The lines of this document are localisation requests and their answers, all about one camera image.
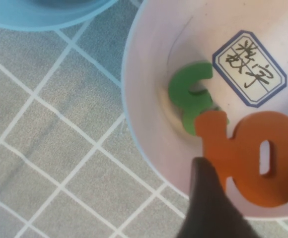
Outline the green wooden numeral three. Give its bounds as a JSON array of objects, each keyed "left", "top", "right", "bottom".
[{"left": 167, "top": 60, "right": 230, "bottom": 136}]

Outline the pink labelled bowl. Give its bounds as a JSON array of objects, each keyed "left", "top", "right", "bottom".
[{"left": 121, "top": 0, "right": 288, "bottom": 220}]

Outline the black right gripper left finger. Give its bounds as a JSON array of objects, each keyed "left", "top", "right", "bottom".
[{"left": 178, "top": 157, "right": 260, "bottom": 238}]

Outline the grey grid tablecloth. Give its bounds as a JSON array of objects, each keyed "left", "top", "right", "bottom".
[{"left": 0, "top": 0, "right": 288, "bottom": 238}]

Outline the orange wooden numeral ten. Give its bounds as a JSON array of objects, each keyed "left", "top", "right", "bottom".
[{"left": 195, "top": 110, "right": 288, "bottom": 208}]

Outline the light blue labelled bowl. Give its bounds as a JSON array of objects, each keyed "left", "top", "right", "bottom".
[{"left": 0, "top": 0, "right": 117, "bottom": 32}]

